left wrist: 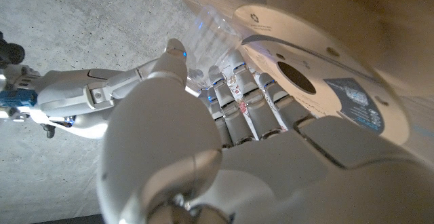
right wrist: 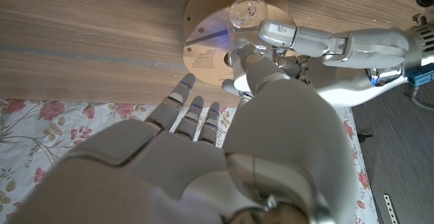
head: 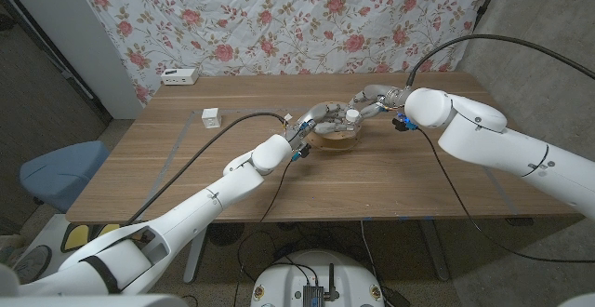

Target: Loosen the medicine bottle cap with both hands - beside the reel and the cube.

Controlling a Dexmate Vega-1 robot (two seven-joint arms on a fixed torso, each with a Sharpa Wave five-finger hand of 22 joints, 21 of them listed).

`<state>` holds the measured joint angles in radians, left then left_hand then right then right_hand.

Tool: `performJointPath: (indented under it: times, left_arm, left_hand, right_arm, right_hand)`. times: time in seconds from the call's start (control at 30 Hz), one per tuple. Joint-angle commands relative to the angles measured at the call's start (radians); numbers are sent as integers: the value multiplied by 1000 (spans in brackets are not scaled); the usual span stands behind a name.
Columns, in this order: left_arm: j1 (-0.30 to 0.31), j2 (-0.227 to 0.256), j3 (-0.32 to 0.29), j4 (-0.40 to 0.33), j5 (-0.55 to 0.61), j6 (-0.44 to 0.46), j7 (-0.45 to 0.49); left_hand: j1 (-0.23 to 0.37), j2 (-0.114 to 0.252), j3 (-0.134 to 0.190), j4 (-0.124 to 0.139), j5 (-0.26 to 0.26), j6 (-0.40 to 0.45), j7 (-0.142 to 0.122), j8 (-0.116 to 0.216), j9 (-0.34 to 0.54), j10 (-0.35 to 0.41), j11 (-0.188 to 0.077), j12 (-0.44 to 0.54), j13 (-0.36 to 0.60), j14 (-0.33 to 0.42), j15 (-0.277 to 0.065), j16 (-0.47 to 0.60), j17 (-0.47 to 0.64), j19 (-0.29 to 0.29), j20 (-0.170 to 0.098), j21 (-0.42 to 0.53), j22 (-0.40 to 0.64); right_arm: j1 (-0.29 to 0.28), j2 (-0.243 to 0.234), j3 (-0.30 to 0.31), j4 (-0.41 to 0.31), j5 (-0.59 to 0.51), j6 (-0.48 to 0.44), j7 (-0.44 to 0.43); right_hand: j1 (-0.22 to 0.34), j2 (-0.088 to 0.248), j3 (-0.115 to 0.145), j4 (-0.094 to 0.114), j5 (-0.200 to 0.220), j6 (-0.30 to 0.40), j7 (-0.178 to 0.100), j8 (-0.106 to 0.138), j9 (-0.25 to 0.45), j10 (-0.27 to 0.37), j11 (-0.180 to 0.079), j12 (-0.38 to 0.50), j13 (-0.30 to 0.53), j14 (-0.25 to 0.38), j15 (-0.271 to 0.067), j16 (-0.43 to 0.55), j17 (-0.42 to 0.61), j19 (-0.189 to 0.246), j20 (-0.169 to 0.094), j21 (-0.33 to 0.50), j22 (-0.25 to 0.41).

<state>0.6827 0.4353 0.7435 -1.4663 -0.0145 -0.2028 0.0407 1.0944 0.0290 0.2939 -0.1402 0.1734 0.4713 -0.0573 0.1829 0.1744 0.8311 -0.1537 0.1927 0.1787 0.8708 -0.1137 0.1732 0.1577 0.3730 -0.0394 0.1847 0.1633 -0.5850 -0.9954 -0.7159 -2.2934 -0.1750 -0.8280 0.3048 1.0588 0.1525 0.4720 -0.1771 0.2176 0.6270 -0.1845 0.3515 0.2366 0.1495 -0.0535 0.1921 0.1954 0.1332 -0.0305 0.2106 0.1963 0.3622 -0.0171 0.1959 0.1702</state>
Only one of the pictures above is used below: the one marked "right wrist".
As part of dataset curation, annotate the cardboard filament reel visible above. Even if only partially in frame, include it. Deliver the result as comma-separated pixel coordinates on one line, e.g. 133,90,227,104
182,0,296,86

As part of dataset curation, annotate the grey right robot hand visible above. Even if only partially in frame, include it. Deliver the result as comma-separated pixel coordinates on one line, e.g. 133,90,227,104
0,43,357,224

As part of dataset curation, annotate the floral backdrop cloth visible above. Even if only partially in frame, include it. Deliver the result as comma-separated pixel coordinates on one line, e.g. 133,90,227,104
0,98,380,224

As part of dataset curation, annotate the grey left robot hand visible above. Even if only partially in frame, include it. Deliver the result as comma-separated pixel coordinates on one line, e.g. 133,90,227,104
222,19,434,109

